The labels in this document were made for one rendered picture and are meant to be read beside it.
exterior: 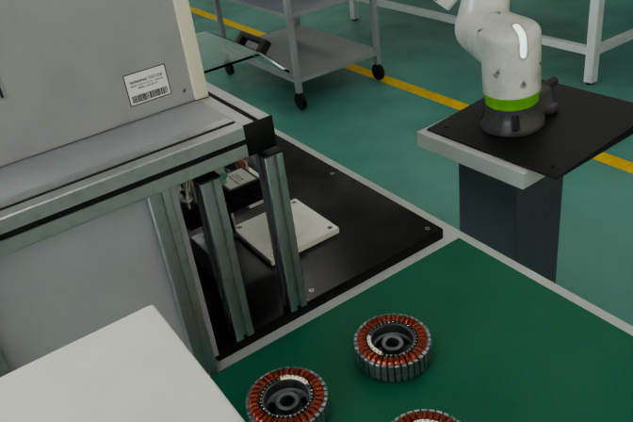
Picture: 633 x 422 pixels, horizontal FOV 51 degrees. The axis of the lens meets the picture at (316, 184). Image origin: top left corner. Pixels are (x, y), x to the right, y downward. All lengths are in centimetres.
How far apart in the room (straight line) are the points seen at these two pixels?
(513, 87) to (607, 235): 119
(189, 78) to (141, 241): 25
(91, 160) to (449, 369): 57
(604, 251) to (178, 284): 186
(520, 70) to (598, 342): 68
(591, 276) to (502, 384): 146
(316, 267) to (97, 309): 41
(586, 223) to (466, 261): 152
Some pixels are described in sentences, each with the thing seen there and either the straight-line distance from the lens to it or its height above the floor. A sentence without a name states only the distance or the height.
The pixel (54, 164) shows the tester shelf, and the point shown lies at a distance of 90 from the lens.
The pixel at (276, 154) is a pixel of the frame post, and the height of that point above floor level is 105.
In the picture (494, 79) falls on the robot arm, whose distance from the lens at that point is 154.
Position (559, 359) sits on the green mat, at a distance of 103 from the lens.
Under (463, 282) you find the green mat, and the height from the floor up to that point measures 75.
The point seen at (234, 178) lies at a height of 92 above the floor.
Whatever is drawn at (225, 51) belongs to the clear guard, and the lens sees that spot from 136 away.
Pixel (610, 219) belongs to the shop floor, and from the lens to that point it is 272.
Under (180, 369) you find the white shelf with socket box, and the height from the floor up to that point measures 121.
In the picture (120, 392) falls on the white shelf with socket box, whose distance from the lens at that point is 39.
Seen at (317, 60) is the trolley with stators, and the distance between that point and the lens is 392.
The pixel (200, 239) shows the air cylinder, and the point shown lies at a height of 82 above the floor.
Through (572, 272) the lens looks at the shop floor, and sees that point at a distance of 242.
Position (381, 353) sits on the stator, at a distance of 98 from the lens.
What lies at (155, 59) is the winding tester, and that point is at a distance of 96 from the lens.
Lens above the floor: 147
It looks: 30 degrees down
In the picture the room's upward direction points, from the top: 8 degrees counter-clockwise
